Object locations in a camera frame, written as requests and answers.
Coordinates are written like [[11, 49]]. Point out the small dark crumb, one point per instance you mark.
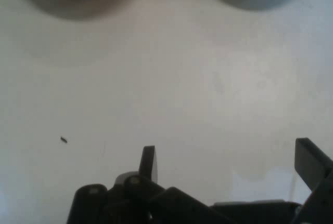
[[63, 139]]

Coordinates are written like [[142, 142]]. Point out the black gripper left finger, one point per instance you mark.
[[148, 161]]

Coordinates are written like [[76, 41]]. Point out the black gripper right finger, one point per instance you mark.
[[312, 164]]

